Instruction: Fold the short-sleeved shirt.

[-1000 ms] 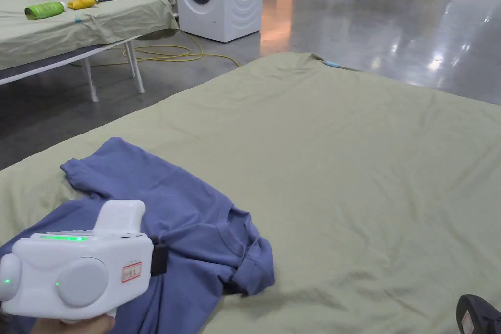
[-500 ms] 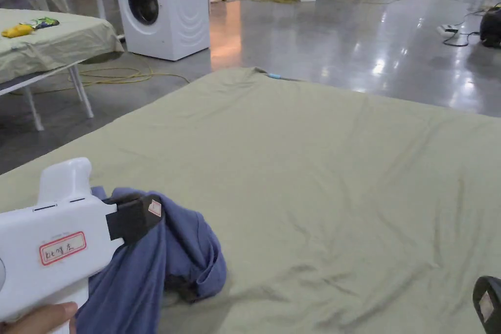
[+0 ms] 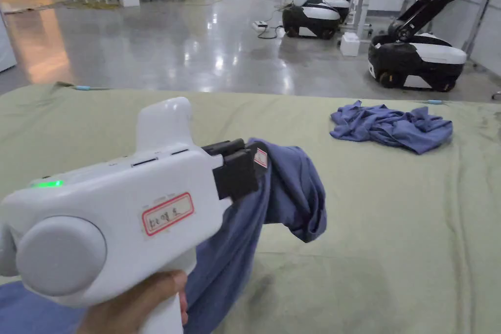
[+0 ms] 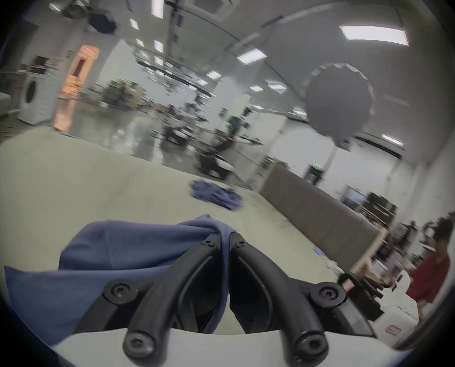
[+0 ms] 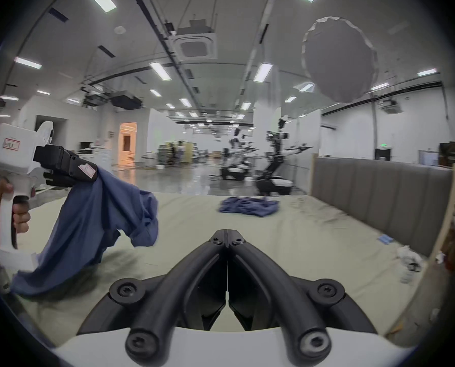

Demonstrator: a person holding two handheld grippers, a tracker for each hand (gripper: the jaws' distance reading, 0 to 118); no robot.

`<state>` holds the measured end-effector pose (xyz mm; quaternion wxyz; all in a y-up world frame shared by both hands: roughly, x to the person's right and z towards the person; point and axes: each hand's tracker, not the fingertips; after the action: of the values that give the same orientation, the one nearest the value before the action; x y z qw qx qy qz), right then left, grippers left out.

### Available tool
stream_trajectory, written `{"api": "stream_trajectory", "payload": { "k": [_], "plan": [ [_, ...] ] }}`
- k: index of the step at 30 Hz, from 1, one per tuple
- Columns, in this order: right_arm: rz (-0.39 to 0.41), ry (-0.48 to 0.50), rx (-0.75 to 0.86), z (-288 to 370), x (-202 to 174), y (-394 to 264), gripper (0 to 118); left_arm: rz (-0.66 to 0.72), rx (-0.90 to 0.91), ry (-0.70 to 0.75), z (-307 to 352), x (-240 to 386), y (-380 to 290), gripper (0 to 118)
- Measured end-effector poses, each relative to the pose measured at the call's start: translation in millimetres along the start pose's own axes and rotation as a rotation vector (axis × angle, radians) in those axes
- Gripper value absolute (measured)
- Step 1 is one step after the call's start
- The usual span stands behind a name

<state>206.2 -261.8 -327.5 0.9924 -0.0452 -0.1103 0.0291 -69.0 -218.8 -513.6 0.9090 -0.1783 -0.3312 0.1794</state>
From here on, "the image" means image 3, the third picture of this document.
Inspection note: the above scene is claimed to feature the blue shirt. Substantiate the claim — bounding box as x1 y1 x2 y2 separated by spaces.
0 137 328 334

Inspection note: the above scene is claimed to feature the crumpled blue garment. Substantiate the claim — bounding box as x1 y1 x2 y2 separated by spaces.
329 100 454 155

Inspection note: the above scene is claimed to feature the bed with pale green sheet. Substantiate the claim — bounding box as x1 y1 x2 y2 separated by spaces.
0 82 501 334

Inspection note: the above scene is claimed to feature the person's left hand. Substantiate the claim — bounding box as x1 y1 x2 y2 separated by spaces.
76 269 189 334

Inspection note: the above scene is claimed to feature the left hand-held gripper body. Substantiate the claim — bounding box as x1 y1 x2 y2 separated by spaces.
0 97 260 334

